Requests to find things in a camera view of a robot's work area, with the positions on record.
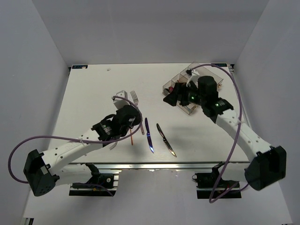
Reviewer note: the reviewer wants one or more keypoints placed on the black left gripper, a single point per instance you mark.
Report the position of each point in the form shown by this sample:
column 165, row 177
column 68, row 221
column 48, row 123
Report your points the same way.
column 137, row 120

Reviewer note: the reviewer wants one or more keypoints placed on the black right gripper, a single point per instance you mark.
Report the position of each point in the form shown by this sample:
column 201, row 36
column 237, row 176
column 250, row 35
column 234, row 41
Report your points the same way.
column 178, row 94

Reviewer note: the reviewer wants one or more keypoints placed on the iridescent purple knife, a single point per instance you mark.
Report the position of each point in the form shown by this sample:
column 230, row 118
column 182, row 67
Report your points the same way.
column 148, row 135

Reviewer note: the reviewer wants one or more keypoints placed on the black handled knife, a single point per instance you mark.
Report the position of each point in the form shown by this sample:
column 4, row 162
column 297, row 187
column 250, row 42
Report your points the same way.
column 165, row 140

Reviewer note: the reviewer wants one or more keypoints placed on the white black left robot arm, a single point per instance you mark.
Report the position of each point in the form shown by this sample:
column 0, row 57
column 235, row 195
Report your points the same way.
column 48, row 169

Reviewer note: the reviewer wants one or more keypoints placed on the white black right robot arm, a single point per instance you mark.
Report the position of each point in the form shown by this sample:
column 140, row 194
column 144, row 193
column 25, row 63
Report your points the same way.
column 267, row 164

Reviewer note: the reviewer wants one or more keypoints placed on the orange chopstick left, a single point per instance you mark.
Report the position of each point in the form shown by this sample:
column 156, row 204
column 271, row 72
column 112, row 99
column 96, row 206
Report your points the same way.
column 131, row 138

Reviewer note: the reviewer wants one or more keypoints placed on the clear divided utensil organizer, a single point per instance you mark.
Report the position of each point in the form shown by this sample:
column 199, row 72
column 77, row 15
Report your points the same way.
column 209, row 109

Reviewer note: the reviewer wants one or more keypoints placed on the blue label sticker right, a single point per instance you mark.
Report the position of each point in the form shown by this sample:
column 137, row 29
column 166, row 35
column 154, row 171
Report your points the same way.
column 219, row 64

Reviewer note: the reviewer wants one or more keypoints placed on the blue label sticker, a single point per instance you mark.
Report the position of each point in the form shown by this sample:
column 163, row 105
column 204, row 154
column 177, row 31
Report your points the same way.
column 79, row 66
column 219, row 64

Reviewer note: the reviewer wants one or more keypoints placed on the blue label sticker left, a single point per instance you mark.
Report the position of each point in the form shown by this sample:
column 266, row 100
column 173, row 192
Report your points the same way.
column 79, row 66

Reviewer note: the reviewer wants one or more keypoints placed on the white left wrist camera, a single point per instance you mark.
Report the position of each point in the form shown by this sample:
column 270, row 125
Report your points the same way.
column 121, row 100

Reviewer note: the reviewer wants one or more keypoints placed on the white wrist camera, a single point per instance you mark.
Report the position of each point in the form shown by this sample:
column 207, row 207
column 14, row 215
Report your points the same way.
column 193, row 76
column 121, row 100

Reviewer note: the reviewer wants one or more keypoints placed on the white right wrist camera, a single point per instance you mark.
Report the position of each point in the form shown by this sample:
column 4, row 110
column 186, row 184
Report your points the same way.
column 193, row 76

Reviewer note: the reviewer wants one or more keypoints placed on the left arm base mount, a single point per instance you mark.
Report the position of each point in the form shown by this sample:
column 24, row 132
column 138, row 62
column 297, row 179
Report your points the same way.
column 100, row 184

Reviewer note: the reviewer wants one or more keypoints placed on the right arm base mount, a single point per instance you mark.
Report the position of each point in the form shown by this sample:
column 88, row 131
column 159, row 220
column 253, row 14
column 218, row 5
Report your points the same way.
column 205, row 182

